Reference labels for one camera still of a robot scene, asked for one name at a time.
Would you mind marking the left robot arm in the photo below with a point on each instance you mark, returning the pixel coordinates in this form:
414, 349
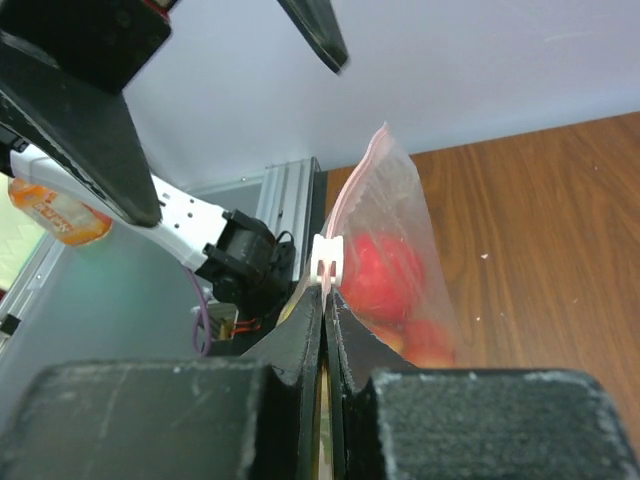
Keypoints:
232, 251

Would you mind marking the red fake apple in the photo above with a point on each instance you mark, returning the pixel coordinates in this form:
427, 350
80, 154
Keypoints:
383, 277

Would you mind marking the aluminium frame rail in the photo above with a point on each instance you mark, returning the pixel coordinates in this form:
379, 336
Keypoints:
285, 204

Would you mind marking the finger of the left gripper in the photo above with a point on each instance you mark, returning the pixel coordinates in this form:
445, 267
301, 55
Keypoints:
88, 132
318, 24

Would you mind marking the orange snack packet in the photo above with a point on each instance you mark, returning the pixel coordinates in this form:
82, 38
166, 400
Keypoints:
67, 219

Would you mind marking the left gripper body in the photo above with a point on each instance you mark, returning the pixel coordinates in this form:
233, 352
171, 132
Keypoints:
103, 43

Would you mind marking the clear zip top bag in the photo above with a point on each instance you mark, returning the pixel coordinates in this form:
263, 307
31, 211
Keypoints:
383, 194

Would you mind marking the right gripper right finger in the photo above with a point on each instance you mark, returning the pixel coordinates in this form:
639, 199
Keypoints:
392, 420

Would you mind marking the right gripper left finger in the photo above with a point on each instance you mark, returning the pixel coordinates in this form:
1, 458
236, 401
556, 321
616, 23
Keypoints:
247, 417

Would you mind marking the white bag zip slider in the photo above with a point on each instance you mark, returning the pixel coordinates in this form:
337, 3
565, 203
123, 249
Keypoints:
327, 260

